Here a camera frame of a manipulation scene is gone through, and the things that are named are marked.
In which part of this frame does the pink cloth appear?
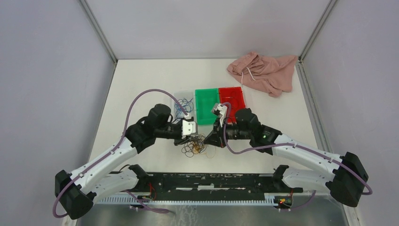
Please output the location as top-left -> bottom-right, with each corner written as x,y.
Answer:
227,51 -> 298,97

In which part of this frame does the white cable duct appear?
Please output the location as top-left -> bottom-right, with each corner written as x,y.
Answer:
97,193 -> 278,207

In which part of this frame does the red plastic bin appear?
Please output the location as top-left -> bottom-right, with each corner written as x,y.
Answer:
218,87 -> 246,124

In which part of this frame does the aluminium frame rail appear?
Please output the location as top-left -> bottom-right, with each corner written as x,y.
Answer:
71,173 -> 353,196

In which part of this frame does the purple cable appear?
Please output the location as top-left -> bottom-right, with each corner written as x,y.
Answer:
222,102 -> 374,211
52,89 -> 192,218

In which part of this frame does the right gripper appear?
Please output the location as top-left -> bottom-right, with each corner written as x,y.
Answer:
203,116 -> 252,148

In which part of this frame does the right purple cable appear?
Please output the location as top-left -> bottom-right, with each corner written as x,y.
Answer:
222,102 -> 374,211

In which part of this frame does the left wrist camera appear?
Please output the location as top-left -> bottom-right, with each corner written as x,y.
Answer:
182,115 -> 198,136

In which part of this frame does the clear plastic bin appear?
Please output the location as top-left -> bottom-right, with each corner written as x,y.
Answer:
171,90 -> 197,123

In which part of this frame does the wire bundle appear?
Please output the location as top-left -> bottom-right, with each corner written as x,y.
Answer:
181,135 -> 216,159

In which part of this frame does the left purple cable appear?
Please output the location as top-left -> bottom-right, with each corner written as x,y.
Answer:
52,89 -> 192,218

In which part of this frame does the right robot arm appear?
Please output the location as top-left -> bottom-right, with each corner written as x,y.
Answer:
204,104 -> 373,207

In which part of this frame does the green plastic bin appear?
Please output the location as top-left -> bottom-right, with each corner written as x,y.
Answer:
195,89 -> 220,125

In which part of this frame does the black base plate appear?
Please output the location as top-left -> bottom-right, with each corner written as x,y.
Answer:
129,172 -> 303,201

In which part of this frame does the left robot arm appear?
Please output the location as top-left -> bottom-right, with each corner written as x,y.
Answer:
53,104 -> 198,220

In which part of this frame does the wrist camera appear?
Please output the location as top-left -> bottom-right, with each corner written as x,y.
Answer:
211,102 -> 231,127
182,115 -> 198,136

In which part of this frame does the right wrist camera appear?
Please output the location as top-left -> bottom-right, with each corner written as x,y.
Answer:
211,102 -> 231,127

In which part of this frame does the blue wire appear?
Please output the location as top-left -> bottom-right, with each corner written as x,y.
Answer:
174,97 -> 194,121

